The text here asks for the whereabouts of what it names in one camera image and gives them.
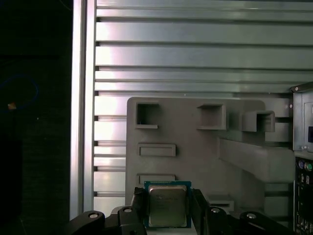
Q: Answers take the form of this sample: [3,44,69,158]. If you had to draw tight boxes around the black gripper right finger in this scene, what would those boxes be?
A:
[191,188,294,235]

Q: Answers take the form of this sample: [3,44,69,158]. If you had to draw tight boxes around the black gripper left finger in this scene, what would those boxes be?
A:
[69,187,150,235]

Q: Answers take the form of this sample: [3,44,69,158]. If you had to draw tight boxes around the silver CPU chip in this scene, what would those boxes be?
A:
[143,180,193,228]

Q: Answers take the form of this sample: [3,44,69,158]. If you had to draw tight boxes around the grey parts rack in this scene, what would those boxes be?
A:
[124,96,296,231]

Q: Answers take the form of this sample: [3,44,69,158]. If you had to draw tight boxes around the black PC case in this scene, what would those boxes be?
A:
[290,82,313,235]

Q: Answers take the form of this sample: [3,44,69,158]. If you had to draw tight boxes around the thin blue floor cable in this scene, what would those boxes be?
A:
[0,74,40,112]

